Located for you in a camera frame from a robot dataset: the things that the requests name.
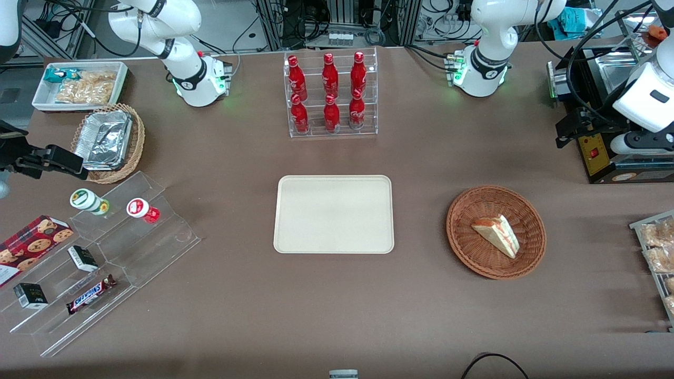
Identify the white outlet strip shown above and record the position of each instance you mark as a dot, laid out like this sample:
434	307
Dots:
340	39

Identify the black food warmer appliance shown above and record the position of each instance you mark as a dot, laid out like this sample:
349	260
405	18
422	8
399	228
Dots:
605	171

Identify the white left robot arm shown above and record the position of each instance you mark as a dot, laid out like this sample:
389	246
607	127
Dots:
482	87

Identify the white rectangular snack bin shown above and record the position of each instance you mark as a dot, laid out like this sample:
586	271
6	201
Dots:
42	100

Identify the red lidded cup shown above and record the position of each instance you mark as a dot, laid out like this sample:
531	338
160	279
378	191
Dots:
139	208

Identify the triangular sandwich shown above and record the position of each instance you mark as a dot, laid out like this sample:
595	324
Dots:
497	234

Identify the small white grey object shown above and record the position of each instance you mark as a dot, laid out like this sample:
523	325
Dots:
343	374

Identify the steel warmer pan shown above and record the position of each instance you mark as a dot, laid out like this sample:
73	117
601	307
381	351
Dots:
613	73

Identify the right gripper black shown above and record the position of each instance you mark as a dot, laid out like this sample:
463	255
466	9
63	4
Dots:
11	153

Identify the wrapped bread packet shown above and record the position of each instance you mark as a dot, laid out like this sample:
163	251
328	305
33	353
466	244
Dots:
670	284
661	260
670	305
658	234

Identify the clear acrylic stepped stand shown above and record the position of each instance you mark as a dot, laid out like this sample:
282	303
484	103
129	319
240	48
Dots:
158	247
58	326

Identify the red cola bottle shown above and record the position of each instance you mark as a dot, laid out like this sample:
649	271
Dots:
358	75
296	78
331	116
356	111
330	76
299	117

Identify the red plaid cookie box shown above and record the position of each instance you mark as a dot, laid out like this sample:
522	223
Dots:
31	245

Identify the silver metal box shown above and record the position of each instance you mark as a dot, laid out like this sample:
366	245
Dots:
558	81

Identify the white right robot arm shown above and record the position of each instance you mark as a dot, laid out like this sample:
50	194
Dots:
197	89

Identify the teal snack packet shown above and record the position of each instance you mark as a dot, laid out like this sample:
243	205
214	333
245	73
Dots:
55	75

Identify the beige rectangular serving tray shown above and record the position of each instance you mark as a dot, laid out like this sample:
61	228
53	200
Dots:
331	216

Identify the brown round wicker basket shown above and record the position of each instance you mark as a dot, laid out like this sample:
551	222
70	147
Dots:
474	252

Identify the small black box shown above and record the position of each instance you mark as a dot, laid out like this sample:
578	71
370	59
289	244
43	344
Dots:
30	296
82	258

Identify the clear acrylic bottle rack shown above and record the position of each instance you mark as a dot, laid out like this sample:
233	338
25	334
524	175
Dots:
316	131

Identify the Snickers chocolate bar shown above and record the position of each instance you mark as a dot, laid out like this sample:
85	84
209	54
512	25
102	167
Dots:
89	295

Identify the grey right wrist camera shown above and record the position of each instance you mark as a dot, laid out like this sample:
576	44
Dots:
3	184

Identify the stacked aluminium foil containers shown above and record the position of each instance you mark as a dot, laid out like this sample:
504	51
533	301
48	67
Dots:
105	139

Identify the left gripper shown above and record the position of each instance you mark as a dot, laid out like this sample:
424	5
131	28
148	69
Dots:
602	117

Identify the clear bag of crackers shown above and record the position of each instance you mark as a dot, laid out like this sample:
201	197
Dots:
87	89

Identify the light oval wicker basket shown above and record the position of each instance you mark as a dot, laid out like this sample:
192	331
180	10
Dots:
138	142

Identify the tray of wrapped pastries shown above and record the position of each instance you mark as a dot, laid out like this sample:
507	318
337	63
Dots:
640	227

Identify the red sausage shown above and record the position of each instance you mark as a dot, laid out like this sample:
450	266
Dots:
656	32

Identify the green lidded cup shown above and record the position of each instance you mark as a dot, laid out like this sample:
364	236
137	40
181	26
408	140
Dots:
84	199

